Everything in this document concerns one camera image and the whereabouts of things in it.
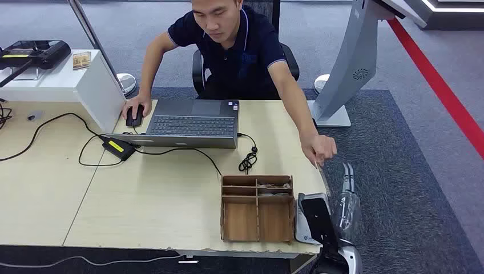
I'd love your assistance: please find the white cabinet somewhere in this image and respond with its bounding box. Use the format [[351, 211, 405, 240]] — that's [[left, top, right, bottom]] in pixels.
[[0, 49, 127, 134]]

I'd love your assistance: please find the black cable with bundled coil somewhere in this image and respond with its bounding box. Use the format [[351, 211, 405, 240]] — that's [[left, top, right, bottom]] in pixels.
[[237, 132, 259, 175]]

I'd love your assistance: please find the brown wooden organizer box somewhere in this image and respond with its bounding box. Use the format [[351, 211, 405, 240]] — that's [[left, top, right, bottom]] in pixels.
[[220, 174, 296, 244]]

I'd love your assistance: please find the dark display platform light strip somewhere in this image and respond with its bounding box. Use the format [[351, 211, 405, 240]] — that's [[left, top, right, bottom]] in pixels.
[[404, 0, 484, 31]]

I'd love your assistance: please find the person's left hand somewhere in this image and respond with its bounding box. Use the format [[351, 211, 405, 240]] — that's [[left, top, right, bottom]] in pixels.
[[302, 133, 338, 168]]

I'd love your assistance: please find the wrist camera with black bracket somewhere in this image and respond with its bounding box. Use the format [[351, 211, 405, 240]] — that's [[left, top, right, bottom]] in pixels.
[[301, 196, 340, 251]]

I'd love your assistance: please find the person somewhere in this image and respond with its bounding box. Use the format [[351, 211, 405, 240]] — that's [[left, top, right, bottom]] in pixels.
[[120, 0, 338, 168]]

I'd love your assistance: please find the small picture card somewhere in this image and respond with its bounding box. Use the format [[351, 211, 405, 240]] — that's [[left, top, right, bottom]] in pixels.
[[72, 51, 92, 71]]

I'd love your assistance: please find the black office chair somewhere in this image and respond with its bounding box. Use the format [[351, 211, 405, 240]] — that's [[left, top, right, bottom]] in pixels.
[[191, 0, 301, 100]]

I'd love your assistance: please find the chrome stanchion pole with base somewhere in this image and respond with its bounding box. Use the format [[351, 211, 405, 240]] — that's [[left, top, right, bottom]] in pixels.
[[68, 0, 138, 95]]

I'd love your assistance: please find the black cable bundle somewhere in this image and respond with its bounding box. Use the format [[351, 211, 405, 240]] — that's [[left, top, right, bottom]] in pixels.
[[0, 99, 13, 131]]

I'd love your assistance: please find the person's right hand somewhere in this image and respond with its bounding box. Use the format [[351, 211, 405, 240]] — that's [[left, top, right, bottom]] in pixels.
[[120, 94, 153, 121]]

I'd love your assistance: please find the black computer mouse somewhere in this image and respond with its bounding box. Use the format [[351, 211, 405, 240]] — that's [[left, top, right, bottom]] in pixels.
[[126, 105, 145, 127]]

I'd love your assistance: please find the black cable across desk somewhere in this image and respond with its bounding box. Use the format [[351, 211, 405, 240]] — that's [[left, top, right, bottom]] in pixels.
[[134, 147, 223, 178]]

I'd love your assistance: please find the grey kiosk stand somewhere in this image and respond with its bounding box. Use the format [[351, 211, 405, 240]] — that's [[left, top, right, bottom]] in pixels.
[[306, 0, 428, 128]]

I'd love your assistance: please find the chrome stanchion base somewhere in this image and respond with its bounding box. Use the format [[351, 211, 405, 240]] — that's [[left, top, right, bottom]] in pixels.
[[313, 74, 332, 95]]

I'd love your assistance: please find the grey laptop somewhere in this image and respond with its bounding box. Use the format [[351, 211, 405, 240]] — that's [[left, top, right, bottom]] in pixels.
[[106, 99, 240, 150]]

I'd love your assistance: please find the looped black cable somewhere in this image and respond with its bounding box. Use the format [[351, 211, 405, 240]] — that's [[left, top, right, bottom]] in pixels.
[[78, 134, 124, 167]]

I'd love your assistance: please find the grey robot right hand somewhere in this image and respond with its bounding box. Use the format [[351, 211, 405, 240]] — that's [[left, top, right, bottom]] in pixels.
[[332, 162, 362, 245]]

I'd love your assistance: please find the white cable under desk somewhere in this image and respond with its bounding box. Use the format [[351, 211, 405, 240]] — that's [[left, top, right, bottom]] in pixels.
[[0, 255, 184, 268]]

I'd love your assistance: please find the black terminal device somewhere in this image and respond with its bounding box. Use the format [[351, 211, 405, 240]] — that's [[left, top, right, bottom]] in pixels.
[[0, 40, 72, 88]]

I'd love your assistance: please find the long black power cable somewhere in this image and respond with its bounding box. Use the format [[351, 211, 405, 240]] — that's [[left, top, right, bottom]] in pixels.
[[0, 112, 104, 163]]

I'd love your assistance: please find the white card reader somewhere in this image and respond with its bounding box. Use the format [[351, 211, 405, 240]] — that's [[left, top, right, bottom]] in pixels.
[[295, 192, 333, 246]]

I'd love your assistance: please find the black power adapter yellow label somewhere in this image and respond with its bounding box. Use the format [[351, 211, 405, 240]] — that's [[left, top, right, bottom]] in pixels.
[[101, 136, 136, 162]]

